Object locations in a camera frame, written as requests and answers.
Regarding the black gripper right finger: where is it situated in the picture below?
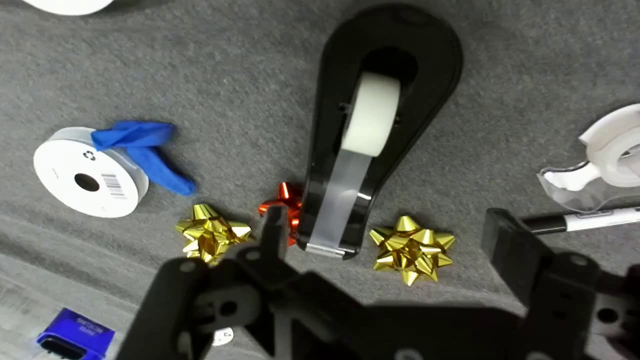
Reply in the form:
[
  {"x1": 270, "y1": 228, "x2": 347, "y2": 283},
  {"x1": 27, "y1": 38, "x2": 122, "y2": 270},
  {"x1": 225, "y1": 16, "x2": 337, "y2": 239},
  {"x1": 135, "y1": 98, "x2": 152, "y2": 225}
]
[{"x1": 480, "y1": 207, "x2": 640, "y2": 360}]

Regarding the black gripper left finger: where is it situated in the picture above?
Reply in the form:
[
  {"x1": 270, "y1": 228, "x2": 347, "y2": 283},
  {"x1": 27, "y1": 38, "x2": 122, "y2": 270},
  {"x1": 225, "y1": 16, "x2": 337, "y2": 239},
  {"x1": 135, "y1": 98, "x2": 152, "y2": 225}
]
[{"x1": 115, "y1": 211, "x2": 305, "y2": 360}]

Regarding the black tape dispenser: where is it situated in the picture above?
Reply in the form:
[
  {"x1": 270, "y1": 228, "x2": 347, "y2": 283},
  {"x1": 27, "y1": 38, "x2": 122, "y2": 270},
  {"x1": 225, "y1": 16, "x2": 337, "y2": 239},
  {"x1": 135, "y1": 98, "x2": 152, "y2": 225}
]
[{"x1": 296, "y1": 2, "x2": 465, "y2": 263}]

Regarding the gold gift bow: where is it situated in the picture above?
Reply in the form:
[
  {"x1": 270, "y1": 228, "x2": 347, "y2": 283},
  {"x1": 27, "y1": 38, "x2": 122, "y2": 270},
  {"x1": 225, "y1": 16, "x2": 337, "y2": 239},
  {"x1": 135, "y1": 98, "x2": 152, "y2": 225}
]
[
  {"x1": 368, "y1": 215, "x2": 458, "y2": 289},
  {"x1": 176, "y1": 203, "x2": 255, "y2": 268}
]

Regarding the white marker black cap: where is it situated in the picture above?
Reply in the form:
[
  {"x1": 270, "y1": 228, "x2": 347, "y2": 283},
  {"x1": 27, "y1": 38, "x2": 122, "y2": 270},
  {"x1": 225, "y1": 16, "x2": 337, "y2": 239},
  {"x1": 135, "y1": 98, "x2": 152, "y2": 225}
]
[{"x1": 521, "y1": 204, "x2": 640, "y2": 236}]

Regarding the red gift bow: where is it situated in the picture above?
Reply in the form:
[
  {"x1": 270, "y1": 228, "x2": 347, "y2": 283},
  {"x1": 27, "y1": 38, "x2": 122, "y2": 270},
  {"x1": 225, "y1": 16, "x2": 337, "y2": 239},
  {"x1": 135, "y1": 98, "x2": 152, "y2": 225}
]
[{"x1": 257, "y1": 180, "x2": 305, "y2": 249}]

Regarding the blue plastic bin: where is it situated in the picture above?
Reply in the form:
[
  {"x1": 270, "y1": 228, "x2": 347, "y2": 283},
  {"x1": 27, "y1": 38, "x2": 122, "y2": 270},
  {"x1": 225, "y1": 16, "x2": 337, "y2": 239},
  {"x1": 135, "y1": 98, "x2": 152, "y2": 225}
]
[{"x1": 33, "y1": 307, "x2": 118, "y2": 360}]

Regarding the grey tablecloth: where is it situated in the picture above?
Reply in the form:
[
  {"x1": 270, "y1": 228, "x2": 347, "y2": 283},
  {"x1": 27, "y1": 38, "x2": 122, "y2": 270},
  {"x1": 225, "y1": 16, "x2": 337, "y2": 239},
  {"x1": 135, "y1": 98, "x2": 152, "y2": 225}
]
[{"x1": 0, "y1": 0, "x2": 640, "y2": 360}]

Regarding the white empty ribbon spool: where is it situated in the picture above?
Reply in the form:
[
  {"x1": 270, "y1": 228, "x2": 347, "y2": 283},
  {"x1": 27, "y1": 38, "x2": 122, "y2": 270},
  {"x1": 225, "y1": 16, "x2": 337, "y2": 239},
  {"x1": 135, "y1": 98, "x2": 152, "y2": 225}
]
[{"x1": 22, "y1": 0, "x2": 115, "y2": 18}]

